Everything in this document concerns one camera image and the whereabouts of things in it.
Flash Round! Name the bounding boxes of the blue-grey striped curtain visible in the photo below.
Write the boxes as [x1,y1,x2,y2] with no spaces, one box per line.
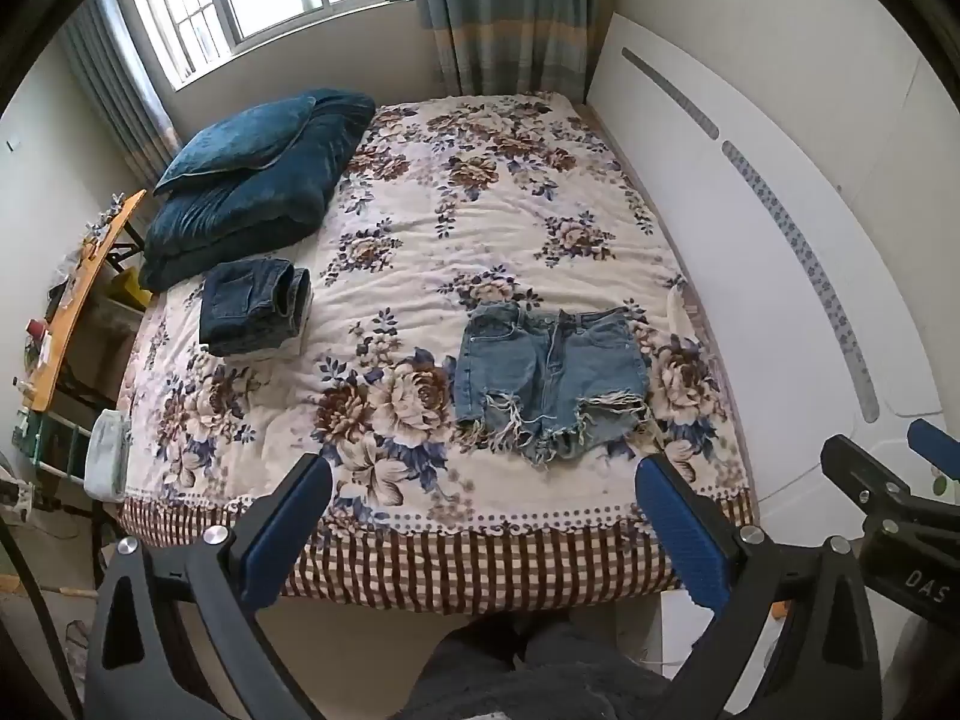
[56,0,185,192]
[405,0,625,97]

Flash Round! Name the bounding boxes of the folded dark blue jeans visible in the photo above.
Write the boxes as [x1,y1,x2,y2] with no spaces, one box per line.
[198,257,313,358]

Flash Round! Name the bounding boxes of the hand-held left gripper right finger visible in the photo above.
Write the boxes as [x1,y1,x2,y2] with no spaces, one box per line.
[634,454,883,720]

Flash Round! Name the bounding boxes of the person's dark fleece trousers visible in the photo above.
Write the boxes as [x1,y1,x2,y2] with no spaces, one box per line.
[409,610,677,720]

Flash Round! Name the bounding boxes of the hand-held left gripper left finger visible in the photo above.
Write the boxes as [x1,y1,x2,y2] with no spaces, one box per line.
[84,454,335,720]

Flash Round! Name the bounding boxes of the bed with floral sheet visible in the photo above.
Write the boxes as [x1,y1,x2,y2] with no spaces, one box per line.
[112,90,760,617]

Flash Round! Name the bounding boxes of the white folded cloth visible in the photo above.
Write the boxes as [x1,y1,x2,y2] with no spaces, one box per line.
[85,408,134,500]

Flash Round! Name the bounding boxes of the wooden desk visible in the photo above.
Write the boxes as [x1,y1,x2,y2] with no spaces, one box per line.
[21,189,148,415]

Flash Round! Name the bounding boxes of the folded dark blue velvet quilt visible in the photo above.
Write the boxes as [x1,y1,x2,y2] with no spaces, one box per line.
[138,88,376,293]

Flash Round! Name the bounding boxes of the yellow box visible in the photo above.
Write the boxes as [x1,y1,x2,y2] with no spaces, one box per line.
[109,270,148,310]

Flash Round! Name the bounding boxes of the white headboard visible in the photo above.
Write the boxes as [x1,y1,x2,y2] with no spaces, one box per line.
[583,11,960,515]

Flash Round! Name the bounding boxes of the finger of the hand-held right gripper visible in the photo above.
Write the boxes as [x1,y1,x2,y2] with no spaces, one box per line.
[906,418,960,482]
[820,433,960,542]

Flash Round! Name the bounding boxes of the light blue denim shorts pants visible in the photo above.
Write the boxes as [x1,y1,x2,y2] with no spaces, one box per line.
[452,301,653,468]

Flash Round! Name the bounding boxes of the dark blue velvet pillow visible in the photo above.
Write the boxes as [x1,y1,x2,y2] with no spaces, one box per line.
[153,94,317,197]

